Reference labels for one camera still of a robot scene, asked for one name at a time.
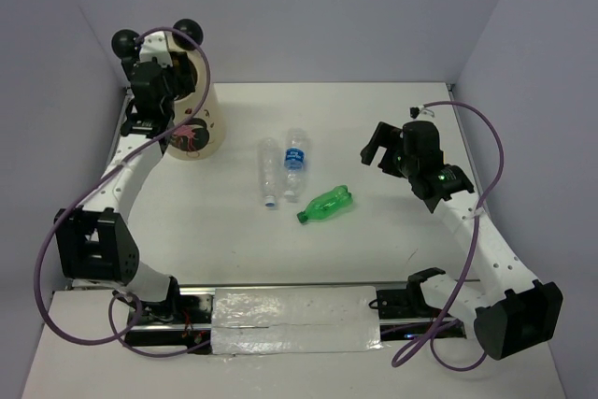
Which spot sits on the cream bin with black ears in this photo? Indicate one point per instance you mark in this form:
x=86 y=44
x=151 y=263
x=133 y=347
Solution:
x=196 y=125

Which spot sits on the black metal base rail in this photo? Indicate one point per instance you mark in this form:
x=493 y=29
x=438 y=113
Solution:
x=402 y=314

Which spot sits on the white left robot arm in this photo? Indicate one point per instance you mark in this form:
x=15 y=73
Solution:
x=93 y=240

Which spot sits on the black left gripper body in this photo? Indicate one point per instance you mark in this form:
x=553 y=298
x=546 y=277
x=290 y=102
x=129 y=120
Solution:
x=170 y=100

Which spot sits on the green plastic bottle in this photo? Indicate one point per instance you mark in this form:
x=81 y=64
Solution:
x=326 y=205

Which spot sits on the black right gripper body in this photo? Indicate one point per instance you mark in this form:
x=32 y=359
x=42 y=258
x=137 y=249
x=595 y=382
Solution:
x=407 y=163

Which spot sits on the clear bottle with blue label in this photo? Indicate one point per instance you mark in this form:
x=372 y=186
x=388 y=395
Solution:
x=297 y=147

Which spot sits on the clear bottle with blue cap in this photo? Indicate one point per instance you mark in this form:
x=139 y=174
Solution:
x=268 y=171

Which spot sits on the silver tape sheet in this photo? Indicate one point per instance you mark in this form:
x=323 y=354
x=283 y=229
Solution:
x=294 y=320

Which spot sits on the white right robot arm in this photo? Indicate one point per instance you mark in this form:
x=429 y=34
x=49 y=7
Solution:
x=514 y=310

